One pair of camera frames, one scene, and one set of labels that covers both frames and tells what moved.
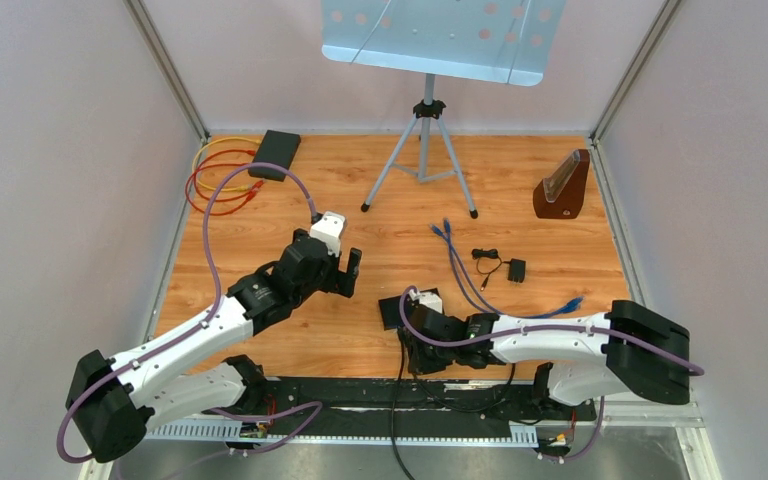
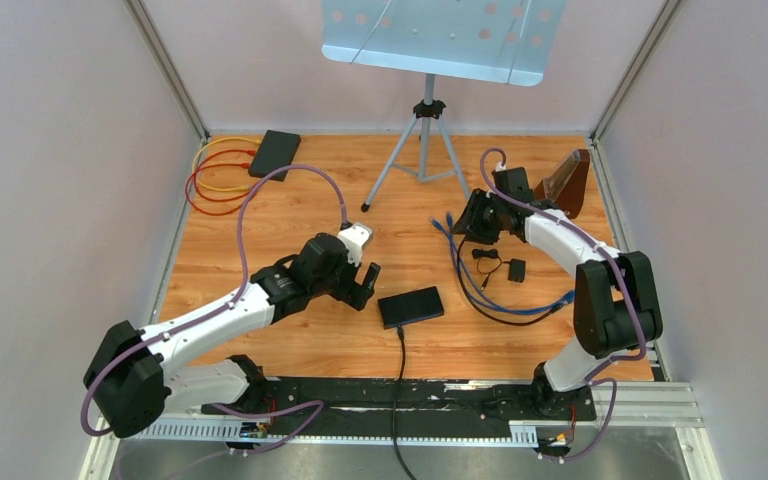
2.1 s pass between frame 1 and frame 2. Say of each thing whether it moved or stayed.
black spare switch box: stayed
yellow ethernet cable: stayed
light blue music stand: stayed
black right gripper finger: moved
